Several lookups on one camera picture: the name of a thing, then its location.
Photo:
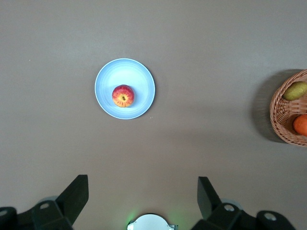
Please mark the brown wicker basket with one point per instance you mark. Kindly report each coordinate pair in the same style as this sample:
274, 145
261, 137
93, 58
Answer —
280, 124

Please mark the brown kiwi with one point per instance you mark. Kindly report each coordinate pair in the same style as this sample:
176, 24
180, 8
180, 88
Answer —
296, 91

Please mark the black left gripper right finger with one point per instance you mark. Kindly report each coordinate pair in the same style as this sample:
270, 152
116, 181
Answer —
216, 213

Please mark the brown table cloth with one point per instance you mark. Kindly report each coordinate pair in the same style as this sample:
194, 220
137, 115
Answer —
192, 48

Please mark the blue plate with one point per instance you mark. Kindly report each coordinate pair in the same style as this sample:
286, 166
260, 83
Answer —
134, 74

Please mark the red apple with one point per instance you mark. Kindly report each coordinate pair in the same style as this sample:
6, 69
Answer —
123, 95

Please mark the orange fruit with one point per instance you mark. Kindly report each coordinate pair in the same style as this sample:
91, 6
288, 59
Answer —
301, 124

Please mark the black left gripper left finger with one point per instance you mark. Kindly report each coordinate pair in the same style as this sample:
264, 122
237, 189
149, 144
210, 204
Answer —
64, 206

